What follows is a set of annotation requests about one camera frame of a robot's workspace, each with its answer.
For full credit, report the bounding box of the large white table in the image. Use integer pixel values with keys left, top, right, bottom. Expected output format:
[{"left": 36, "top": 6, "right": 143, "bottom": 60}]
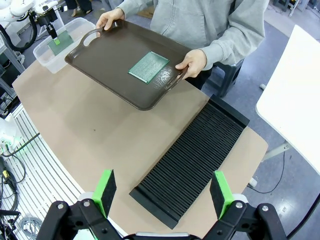
[{"left": 255, "top": 24, "right": 320, "bottom": 176}]

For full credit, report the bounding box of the grey plastic stool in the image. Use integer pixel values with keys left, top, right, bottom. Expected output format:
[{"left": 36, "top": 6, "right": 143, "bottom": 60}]
[{"left": 211, "top": 58, "right": 245, "bottom": 99}]

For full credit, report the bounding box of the person's right forearm grey sleeve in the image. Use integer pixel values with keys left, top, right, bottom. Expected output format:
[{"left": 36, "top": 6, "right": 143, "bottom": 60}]
[{"left": 115, "top": 0, "right": 161, "bottom": 16}]

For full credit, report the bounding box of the grey hoodie torso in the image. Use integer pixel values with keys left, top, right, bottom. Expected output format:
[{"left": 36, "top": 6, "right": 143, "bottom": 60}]
[{"left": 116, "top": 0, "right": 270, "bottom": 71}]

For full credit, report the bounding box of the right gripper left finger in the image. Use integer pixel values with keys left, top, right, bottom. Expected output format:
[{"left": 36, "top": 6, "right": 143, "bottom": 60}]
[{"left": 37, "top": 169, "right": 131, "bottom": 240}]

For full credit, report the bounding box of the white slatted panel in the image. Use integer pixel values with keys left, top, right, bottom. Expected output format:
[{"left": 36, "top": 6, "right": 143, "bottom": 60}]
[{"left": 9, "top": 102, "right": 84, "bottom": 222}]

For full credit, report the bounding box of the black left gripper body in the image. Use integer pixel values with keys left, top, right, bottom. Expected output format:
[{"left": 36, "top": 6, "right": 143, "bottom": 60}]
[{"left": 36, "top": 9, "right": 59, "bottom": 27}]

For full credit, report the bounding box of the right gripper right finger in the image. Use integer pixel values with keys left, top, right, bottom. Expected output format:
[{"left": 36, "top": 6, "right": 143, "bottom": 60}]
[{"left": 199, "top": 171, "right": 289, "bottom": 240}]

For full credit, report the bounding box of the person's right hand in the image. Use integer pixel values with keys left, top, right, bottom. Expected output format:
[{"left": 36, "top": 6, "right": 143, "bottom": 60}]
[{"left": 95, "top": 8, "right": 126, "bottom": 32}]

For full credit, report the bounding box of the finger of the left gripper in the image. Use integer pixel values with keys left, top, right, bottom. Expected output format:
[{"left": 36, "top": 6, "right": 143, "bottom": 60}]
[{"left": 47, "top": 23, "right": 61, "bottom": 46}]

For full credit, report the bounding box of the dark brown plastic tray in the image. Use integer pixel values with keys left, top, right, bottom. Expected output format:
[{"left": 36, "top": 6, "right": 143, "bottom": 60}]
[{"left": 64, "top": 19, "right": 189, "bottom": 112}]

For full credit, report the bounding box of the clear plastic box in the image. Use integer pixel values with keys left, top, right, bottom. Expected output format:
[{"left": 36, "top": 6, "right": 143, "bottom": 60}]
[{"left": 32, "top": 16, "right": 97, "bottom": 75}]

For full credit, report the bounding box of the thin black floor cable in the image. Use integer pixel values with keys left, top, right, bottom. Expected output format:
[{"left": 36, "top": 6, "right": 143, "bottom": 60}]
[{"left": 246, "top": 149, "right": 288, "bottom": 195}]

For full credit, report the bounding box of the person's left forearm grey sleeve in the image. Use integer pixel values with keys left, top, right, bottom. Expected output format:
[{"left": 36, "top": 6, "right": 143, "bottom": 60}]
[{"left": 201, "top": 23, "right": 266, "bottom": 71}]

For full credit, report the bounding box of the grey coiled cable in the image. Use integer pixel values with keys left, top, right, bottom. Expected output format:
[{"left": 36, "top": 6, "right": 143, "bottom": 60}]
[{"left": 19, "top": 216, "right": 43, "bottom": 238}]

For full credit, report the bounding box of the black slotted PCB rack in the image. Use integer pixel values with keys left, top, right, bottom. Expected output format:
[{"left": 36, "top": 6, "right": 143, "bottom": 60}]
[{"left": 128, "top": 94, "right": 251, "bottom": 231}]

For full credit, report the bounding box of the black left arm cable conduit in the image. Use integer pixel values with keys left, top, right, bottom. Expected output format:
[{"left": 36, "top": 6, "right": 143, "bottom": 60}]
[{"left": 0, "top": 11, "right": 39, "bottom": 54}]

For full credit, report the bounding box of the green PCB board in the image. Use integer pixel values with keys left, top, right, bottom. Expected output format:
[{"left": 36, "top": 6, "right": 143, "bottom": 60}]
[
  {"left": 127, "top": 51, "right": 171, "bottom": 85},
  {"left": 47, "top": 30, "right": 75, "bottom": 57}
]

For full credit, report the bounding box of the person's left hand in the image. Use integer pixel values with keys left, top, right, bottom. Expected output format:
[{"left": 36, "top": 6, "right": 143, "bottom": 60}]
[{"left": 175, "top": 48, "right": 208, "bottom": 79}]

